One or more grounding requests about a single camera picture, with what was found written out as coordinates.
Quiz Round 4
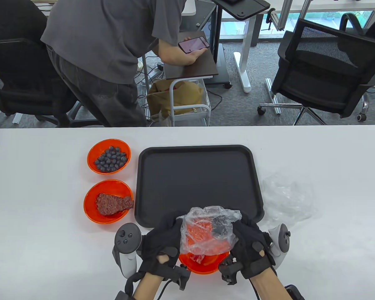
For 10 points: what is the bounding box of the orange bowl holding brown meat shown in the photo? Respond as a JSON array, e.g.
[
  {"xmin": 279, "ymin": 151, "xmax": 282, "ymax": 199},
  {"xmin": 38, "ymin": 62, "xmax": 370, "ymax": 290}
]
[{"xmin": 83, "ymin": 179, "xmax": 135, "ymax": 224}]

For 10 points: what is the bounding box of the black mesh office chair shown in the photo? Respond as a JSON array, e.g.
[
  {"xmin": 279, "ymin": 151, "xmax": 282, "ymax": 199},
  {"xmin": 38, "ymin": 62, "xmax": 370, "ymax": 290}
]
[{"xmin": 258, "ymin": 12, "xmax": 375, "ymax": 125}]

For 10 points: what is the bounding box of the orange bowl holding pink meat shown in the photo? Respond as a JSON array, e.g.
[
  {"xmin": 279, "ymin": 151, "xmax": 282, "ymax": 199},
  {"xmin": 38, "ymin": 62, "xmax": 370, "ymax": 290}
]
[{"xmin": 178, "ymin": 219, "xmax": 232, "ymax": 275}]

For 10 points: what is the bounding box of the aluminium frame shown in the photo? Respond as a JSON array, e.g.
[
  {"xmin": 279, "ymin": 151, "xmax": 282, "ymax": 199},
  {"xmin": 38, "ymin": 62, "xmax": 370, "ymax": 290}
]
[{"xmin": 269, "ymin": 0, "xmax": 310, "ymax": 31}]

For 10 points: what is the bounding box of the orange bowl of brown meat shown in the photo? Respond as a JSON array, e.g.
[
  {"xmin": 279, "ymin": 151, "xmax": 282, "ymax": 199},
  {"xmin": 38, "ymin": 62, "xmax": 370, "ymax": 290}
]
[{"xmin": 262, "ymin": 171, "xmax": 318, "ymax": 222}]

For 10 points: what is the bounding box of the orange bowl holding blueberries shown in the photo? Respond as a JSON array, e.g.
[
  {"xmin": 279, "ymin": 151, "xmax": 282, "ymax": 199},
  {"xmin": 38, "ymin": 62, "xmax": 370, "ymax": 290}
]
[{"xmin": 87, "ymin": 139, "xmax": 132, "ymax": 174}]

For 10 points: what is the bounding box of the black plastic tray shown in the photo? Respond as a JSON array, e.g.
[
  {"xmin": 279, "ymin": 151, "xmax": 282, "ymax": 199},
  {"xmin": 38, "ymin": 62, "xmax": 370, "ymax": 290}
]
[{"xmin": 134, "ymin": 144, "xmax": 265, "ymax": 228}]

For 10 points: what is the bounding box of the white desk leg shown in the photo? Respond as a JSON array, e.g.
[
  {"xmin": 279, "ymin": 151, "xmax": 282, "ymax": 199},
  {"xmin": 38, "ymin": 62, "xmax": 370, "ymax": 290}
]
[{"xmin": 233, "ymin": 14, "xmax": 257, "ymax": 93}]

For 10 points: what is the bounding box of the brown paper bag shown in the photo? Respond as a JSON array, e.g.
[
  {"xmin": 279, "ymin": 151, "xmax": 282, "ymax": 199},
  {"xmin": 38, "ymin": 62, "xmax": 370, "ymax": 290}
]
[{"xmin": 147, "ymin": 80, "xmax": 204, "ymax": 121}]

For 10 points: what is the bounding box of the person's left forearm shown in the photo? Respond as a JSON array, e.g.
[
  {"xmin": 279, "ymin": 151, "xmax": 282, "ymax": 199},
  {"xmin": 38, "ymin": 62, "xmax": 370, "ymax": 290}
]
[{"xmin": 133, "ymin": 272, "xmax": 172, "ymax": 300}]

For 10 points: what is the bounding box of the black smartphone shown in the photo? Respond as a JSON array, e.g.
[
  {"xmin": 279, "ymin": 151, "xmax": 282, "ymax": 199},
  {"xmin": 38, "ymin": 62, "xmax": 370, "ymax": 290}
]
[{"xmin": 178, "ymin": 37, "xmax": 210, "ymax": 53}]

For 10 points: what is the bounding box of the orange bowl of pink food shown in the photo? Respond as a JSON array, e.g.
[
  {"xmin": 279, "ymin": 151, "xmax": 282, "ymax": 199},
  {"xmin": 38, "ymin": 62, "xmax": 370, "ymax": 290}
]
[{"xmin": 180, "ymin": 206, "xmax": 242, "ymax": 255}]

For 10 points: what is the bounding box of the black right wrist device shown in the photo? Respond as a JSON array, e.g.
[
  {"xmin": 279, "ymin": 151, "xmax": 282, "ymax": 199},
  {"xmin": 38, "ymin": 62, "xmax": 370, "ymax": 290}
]
[{"xmin": 284, "ymin": 284, "xmax": 304, "ymax": 300}]

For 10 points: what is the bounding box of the aluminium bar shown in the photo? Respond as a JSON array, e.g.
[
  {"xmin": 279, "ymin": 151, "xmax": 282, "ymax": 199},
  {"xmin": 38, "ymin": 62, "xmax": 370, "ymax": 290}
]
[{"xmin": 266, "ymin": 78, "xmax": 282, "ymax": 114}]

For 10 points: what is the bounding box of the person's right hand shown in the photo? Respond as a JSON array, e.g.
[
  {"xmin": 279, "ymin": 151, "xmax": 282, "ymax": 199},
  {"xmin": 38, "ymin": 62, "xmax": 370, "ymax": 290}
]
[{"xmin": 219, "ymin": 216, "xmax": 277, "ymax": 285}]

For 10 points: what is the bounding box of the pile of blueberries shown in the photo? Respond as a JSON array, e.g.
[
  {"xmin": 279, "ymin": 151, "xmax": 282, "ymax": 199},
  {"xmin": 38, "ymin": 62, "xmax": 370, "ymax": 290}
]
[{"xmin": 94, "ymin": 146, "xmax": 128, "ymax": 172}]

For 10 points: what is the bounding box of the person's right forearm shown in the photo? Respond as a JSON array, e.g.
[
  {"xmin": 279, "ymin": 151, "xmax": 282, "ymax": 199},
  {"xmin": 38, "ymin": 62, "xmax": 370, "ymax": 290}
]
[{"xmin": 249, "ymin": 267, "xmax": 289, "ymax": 300}]

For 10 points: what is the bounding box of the white cart frame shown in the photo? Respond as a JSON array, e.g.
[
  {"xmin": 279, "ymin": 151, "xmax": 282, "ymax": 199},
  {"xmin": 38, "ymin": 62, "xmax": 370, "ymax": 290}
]
[{"xmin": 167, "ymin": 78, "xmax": 211, "ymax": 127}]

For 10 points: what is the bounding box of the person's left hand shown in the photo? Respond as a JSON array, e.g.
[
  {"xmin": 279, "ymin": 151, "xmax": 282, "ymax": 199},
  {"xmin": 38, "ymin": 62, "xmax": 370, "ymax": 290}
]
[{"xmin": 125, "ymin": 212, "xmax": 191, "ymax": 291}]

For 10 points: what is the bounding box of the grey hand controller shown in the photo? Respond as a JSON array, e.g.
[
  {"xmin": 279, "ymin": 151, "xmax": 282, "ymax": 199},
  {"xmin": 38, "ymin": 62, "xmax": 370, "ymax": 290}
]
[
  {"xmin": 267, "ymin": 223, "xmax": 291, "ymax": 269},
  {"xmin": 112, "ymin": 222, "xmax": 143, "ymax": 278}
]

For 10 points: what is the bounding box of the white desk top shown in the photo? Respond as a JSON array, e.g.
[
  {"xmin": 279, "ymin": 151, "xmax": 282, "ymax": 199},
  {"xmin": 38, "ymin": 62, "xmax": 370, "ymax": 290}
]
[{"xmin": 181, "ymin": 0, "xmax": 197, "ymax": 17}]

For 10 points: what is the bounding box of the dark brown cart top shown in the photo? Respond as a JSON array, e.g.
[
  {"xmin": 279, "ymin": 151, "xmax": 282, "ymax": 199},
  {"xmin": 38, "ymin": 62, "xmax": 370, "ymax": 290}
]
[{"xmin": 164, "ymin": 30, "xmax": 218, "ymax": 81}]

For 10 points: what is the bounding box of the brown meat slab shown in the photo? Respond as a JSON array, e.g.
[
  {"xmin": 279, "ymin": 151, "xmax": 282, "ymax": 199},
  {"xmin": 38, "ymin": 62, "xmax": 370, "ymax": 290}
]
[{"xmin": 95, "ymin": 193, "xmax": 135, "ymax": 216}]

